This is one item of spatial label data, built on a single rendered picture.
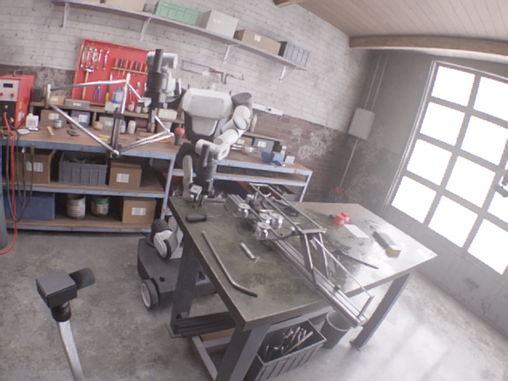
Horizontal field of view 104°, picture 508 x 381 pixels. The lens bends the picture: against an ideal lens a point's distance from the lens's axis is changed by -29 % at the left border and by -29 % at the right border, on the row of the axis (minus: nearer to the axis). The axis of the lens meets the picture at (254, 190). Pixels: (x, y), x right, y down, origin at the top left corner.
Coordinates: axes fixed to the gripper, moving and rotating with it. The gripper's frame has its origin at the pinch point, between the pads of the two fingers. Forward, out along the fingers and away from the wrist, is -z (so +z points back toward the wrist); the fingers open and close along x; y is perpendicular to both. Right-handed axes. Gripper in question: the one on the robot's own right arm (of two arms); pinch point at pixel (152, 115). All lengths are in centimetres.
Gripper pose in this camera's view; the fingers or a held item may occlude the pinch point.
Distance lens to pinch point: 116.0
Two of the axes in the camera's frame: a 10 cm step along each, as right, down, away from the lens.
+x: 9.5, 2.1, -2.3
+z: 1.6, -9.7, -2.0
